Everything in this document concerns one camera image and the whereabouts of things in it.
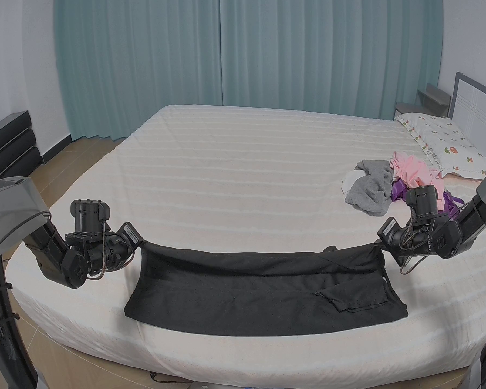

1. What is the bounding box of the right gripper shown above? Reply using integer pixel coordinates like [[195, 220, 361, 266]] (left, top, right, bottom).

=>
[[377, 216, 414, 258]]

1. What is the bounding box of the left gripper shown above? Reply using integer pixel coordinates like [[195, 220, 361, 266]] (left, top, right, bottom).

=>
[[106, 222, 143, 266]]

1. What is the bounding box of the black T-shirt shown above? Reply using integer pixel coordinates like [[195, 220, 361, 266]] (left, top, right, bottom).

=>
[[123, 241, 409, 336]]

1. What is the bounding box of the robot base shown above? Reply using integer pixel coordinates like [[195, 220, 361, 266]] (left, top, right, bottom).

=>
[[194, 384, 282, 389]]

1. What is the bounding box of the bed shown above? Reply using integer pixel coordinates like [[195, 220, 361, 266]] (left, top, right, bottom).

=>
[[4, 71, 486, 384]]

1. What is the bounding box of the purple garment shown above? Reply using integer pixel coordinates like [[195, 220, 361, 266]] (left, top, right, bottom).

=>
[[391, 179, 466, 219]]

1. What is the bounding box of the grey garment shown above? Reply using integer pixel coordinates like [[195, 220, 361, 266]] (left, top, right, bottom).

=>
[[344, 160, 394, 217]]

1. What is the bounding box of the pink garment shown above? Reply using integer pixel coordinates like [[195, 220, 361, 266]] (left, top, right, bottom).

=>
[[390, 151, 447, 210]]

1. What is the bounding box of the white garment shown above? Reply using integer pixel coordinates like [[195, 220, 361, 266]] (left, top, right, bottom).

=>
[[342, 170, 366, 195]]

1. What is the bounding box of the white printed pillow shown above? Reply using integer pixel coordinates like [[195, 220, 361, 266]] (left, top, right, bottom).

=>
[[394, 113, 486, 178]]

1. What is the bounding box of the grey bedside table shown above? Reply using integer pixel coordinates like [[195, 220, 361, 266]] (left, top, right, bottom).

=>
[[394, 83, 451, 117]]

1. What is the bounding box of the black chest of drawers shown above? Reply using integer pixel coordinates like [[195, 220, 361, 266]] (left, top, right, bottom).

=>
[[0, 110, 41, 186]]

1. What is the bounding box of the blue-green curtain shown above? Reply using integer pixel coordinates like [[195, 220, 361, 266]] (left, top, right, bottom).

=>
[[220, 0, 444, 119], [53, 0, 224, 141]]

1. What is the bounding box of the black cable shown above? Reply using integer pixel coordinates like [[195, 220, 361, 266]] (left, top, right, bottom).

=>
[[0, 211, 52, 261]]

